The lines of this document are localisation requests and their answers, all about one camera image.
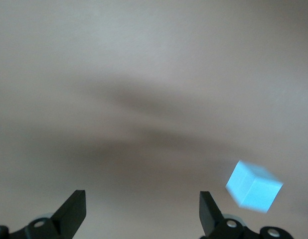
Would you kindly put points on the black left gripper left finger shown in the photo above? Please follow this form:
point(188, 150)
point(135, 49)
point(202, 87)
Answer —
point(66, 216)

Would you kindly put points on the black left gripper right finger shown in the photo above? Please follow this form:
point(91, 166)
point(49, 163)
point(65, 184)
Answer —
point(211, 219)

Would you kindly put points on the light blue foam block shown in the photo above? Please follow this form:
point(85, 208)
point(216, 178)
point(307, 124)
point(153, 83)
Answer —
point(253, 189)

